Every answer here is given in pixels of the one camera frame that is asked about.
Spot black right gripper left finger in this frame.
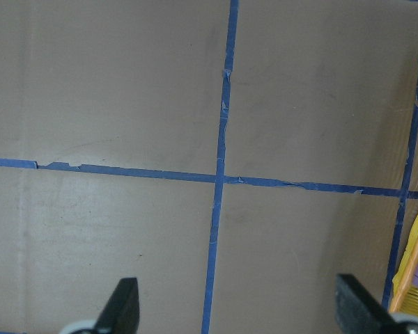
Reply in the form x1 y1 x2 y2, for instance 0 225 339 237
61 277 140 334

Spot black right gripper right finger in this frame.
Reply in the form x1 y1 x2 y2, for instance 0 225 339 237
334 273 418 334

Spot yellow plastic basket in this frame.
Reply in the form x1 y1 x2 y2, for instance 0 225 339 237
389 213 418 317

